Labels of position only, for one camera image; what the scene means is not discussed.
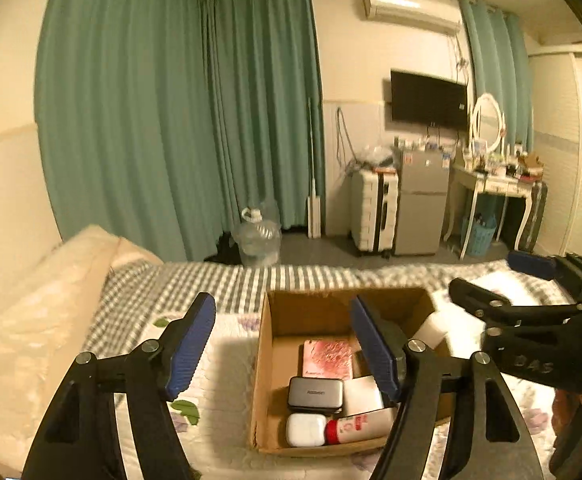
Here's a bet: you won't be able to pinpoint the white ribbed suitcase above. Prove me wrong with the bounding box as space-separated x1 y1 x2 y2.
351 169 400 256

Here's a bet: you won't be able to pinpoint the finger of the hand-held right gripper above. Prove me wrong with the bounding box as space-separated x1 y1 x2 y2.
507 250 582 291
448 277 582 333

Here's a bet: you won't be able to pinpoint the blue plastic basket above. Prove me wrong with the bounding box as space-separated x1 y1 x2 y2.
460 212 498 256

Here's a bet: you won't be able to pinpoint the clear plastic bag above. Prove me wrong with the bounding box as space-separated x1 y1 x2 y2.
358 145 394 168

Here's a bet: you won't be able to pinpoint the clear water jug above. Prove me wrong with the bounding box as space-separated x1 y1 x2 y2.
233 205 282 267

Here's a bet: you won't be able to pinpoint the white plug charger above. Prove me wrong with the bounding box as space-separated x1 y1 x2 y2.
413 310 452 350

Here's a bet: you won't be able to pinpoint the dark grey rounded case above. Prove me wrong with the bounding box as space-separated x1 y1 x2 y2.
287 376 345 416

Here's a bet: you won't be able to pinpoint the narrow green curtain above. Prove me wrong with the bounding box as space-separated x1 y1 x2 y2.
458 0 536 153

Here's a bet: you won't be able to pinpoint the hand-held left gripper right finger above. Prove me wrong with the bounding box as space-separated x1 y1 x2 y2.
351 296 542 480

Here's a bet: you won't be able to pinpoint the pink patterned phone case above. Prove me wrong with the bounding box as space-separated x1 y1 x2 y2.
301 339 354 381

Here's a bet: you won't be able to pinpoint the white vanity table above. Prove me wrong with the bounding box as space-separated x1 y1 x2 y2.
443 162 542 261

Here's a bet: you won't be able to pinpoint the white oval vanity mirror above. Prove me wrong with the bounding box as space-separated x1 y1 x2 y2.
468 92 506 153

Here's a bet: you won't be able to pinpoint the cardboard box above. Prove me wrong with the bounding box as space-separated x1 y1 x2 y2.
248 287 459 456

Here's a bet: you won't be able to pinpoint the hanging wall cables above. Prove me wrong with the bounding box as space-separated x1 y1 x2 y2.
336 106 356 171

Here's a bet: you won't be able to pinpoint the floral quilted bedspread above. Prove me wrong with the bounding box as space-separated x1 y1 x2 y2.
116 270 572 480

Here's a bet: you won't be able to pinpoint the pale earbuds case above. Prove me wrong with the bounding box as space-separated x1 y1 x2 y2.
286 412 328 447

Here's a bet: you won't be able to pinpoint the dark checked suitcase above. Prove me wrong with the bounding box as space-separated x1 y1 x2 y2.
501 180 548 251

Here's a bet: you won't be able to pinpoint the grey checked bed sheet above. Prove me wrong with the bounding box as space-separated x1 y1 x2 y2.
83 260 572 356

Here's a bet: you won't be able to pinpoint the silver small fridge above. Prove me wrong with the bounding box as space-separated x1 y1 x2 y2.
393 147 454 257

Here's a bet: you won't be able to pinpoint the wide green curtain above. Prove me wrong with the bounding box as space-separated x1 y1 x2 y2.
35 0 326 263

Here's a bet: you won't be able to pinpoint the cream pillow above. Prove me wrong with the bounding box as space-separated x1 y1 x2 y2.
0 225 164 471

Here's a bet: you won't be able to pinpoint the white tube with red label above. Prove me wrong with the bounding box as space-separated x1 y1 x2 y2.
325 406 396 445

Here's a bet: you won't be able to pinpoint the white louvred wardrobe doors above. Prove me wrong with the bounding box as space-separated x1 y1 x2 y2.
528 52 582 261

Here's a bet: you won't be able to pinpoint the black bag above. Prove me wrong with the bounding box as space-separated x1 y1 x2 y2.
206 232 242 263

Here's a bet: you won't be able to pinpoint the black wall television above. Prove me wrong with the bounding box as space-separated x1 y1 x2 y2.
390 69 469 128

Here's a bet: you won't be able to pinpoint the white charger block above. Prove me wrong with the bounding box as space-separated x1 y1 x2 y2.
343 375 386 416

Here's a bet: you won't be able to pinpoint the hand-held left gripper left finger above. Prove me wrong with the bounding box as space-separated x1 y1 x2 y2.
23 292 216 480

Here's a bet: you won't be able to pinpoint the white air conditioner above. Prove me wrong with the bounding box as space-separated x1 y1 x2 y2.
362 0 464 36

